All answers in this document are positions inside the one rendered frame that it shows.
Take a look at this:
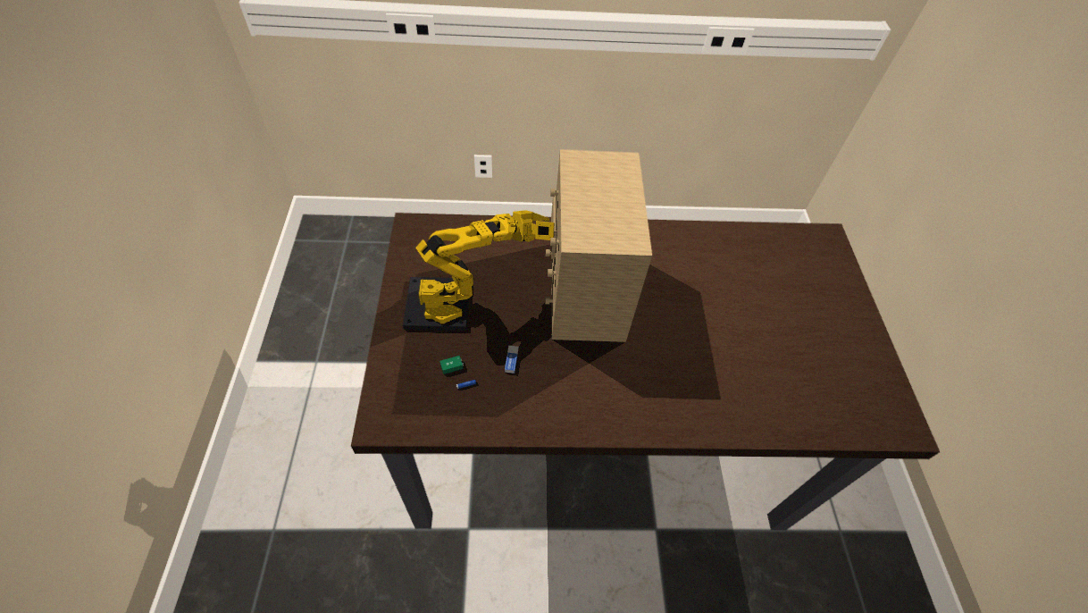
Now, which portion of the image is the blue and white eraser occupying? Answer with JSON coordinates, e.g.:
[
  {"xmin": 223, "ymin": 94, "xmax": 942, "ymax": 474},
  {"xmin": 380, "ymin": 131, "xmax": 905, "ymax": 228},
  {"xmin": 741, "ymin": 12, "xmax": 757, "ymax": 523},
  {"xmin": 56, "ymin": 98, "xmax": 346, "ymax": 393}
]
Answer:
[{"xmin": 505, "ymin": 346, "xmax": 518, "ymax": 373}]

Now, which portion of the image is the wooden chest of drawers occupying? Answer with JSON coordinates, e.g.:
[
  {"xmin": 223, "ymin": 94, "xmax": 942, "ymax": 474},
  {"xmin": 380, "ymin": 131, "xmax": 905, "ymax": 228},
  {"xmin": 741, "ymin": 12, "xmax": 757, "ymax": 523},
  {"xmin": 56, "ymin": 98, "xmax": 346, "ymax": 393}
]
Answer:
[{"xmin": 552, "ymin": 149, "xmax": 652, "ymax": 342}]

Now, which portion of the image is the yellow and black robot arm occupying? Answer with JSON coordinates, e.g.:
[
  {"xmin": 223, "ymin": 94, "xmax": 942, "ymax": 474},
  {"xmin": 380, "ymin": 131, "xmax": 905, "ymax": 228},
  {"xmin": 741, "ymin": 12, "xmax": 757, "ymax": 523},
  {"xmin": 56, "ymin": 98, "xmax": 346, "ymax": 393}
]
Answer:
[{"xmin": 416, "ymin": 214, "xmax": 516, "ymax": 323}]

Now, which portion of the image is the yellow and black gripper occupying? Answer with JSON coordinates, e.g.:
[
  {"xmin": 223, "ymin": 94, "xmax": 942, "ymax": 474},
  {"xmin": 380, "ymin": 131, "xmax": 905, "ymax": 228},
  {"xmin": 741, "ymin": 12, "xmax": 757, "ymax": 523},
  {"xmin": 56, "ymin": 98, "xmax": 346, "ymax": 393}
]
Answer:
[{"xmin": 512, "ymin": 210, "xmax": 555, "ymax": 241}]

